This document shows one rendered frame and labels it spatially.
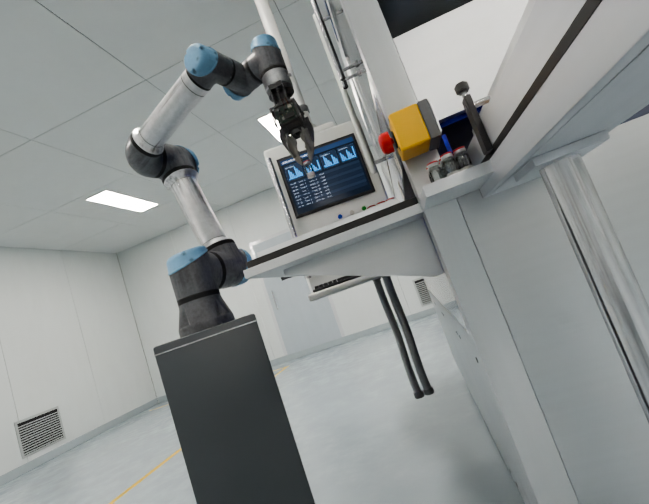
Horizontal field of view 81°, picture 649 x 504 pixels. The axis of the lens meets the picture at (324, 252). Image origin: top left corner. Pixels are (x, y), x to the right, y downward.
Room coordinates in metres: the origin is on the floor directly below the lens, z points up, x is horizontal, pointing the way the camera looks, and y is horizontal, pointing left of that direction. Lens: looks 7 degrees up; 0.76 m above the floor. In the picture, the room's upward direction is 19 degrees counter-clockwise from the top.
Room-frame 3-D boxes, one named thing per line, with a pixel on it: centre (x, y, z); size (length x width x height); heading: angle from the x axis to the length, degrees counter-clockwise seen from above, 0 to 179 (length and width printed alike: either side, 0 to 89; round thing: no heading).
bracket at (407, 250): (0.88, -0.06, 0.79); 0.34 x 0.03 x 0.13; 79
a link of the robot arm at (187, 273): (1.06, 0.37, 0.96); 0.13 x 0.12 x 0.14; 149
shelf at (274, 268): (1.12, -0.12, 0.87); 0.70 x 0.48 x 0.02; 169
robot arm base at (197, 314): (1.06, 0.37, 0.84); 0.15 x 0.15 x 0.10
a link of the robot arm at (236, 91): (1.01, 0.06, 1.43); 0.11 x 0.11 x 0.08; 59
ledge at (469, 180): (0.65, -0.26, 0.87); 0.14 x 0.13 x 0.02; 79
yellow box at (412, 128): (0.67, -0.23, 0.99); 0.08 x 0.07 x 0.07; 79
